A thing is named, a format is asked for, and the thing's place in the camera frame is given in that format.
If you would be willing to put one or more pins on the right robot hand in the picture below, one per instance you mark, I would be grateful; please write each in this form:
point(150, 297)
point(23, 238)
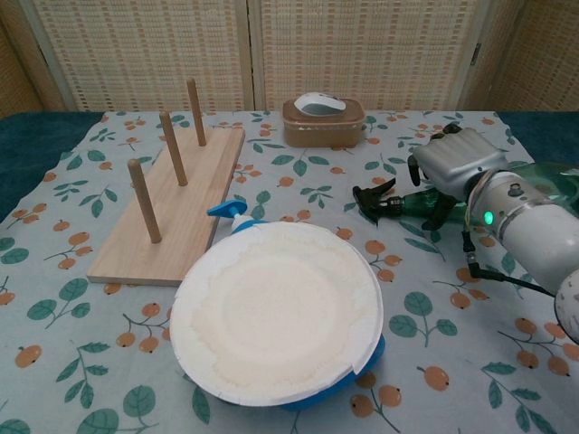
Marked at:
point(457, 158)

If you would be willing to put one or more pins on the green spray bottle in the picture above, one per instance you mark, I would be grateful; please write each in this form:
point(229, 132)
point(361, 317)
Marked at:
point(418, 201)

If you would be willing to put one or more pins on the blue bottle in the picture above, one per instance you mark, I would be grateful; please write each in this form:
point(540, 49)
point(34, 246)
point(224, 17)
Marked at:
point(226, 209)

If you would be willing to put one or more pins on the bamboo folding screen panel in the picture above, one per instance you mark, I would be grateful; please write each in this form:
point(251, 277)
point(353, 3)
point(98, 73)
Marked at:
point(529, 59)
point(145, 54)
point(362, 50)
point(13, 68)

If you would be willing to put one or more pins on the brown rounded box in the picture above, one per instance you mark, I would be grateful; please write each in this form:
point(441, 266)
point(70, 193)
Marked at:
point(321, 131)

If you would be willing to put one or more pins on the white computer mouse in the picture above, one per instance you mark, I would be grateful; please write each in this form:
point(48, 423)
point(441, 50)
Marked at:
point(319, 103)

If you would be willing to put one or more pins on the white paper plate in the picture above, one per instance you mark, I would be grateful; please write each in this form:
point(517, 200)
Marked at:
point(276, 312)

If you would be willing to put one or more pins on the wooden peg rack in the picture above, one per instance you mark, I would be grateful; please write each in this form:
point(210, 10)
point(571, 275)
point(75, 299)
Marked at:
point(190, 199)

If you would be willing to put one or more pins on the floral tablecloth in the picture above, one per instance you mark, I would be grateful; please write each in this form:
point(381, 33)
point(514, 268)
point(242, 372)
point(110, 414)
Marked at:
point(90, 316)

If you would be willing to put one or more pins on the blue table cover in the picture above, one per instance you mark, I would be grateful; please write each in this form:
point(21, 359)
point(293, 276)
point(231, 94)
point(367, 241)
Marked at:
point(27, 149)

